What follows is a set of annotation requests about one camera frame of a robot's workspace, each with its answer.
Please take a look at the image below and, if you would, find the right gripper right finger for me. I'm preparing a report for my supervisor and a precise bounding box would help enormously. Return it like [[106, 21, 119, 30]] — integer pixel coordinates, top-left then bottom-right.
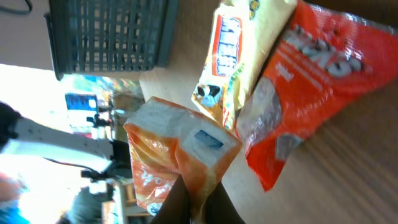
[[206, 182, 245, 224]]

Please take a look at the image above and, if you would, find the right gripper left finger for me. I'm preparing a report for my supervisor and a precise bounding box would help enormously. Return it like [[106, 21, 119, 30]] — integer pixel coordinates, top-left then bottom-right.
[[150, 175, 190, 224]]

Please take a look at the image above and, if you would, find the orange tissue pack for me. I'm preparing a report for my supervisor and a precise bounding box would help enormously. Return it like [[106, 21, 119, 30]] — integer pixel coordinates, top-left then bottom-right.
[[124, 96, 242, 223]]

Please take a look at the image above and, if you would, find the yellow wet wipes pack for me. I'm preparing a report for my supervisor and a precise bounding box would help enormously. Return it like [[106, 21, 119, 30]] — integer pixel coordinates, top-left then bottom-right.
[[192, 0, 298, 131]]

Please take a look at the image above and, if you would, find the red snack bag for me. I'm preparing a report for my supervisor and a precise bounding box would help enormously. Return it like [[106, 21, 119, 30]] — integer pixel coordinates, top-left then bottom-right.
[[235, 1, 397, 190]]

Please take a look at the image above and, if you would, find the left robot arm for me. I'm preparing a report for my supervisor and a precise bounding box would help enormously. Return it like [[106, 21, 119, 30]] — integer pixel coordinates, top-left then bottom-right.
[[1, 103, 131, 174]]

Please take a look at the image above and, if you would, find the grey plastic mesh basket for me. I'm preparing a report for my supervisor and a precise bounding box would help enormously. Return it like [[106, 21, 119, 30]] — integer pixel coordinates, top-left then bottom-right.
[[44, 0, 179, 80]]

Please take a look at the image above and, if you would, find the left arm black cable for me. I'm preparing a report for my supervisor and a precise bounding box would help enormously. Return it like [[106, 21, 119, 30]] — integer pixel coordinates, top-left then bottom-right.
[[0, 0, 34, 16]]

